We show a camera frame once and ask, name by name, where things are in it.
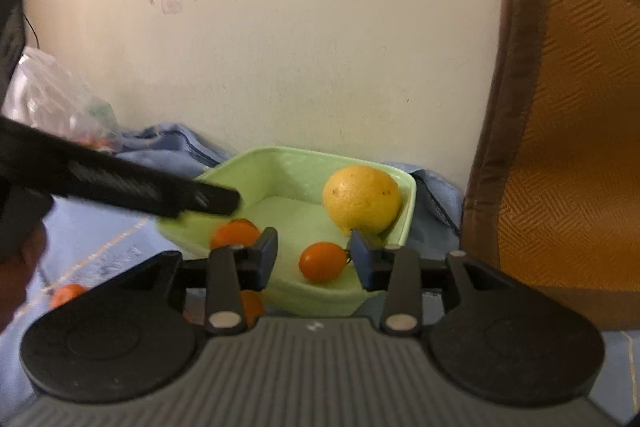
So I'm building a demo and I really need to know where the clear plastic bag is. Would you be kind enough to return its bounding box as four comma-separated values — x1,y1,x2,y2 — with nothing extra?
2,47,123,155

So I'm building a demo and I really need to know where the yellow lemon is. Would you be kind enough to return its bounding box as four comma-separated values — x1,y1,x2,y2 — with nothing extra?
321,165,403,236

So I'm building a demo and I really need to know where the brown woven seat mat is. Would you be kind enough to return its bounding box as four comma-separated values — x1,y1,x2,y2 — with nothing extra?
460,0,640,332

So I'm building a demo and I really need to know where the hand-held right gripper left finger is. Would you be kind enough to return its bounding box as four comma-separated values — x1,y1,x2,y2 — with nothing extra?
125,227,279,335

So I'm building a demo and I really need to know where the orange cherry tomato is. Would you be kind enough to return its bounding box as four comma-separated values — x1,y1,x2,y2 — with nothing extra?
210,218,262,251
49,283,90,310
299,242,348,284
239,289,266,329

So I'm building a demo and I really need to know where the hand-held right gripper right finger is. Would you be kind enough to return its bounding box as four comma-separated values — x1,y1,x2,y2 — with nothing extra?
349,229,507,335

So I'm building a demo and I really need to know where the blue quilted blanket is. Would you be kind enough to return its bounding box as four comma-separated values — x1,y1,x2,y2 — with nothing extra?
0,122,640,427

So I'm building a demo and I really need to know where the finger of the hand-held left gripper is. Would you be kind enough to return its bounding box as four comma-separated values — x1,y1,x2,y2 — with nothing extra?
50,133,242,220

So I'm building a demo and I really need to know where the person's left hand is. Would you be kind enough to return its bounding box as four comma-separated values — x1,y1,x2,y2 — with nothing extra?
0,224,47,334

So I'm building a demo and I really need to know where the light green plastic basin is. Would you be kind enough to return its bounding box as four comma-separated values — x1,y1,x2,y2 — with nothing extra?
157,147,418,315

